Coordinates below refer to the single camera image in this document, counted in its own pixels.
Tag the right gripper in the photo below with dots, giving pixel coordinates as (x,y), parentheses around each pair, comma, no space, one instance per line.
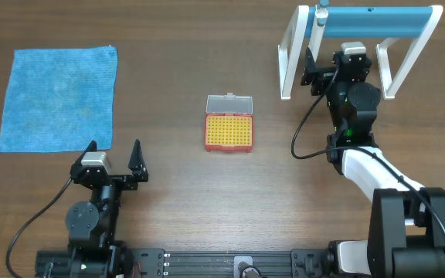
(354,69)

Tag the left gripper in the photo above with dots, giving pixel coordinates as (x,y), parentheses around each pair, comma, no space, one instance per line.
(95,178)

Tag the white pipette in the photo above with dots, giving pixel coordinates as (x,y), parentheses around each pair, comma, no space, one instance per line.
(316,34)

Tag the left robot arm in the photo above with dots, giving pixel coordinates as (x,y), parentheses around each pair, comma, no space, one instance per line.
(83,222)

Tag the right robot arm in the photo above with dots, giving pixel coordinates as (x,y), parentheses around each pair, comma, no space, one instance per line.
(365,173)

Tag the white and blue stand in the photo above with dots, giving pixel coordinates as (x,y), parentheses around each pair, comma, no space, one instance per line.
(361,21)

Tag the blue cloth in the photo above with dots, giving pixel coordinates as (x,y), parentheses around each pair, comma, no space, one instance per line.
(56,100)

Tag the red and yellow tip box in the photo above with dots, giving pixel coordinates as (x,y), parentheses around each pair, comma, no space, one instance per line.
(229,131)

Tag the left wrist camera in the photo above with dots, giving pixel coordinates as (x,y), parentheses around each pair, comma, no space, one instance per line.
(96,161)

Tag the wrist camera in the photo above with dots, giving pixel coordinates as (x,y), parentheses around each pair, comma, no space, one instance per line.
(353,48)
(96,161)

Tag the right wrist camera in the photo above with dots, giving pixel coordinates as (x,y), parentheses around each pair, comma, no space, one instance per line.
(353,48)

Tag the mounting rail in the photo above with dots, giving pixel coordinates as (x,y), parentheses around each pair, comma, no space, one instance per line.
(207,262)

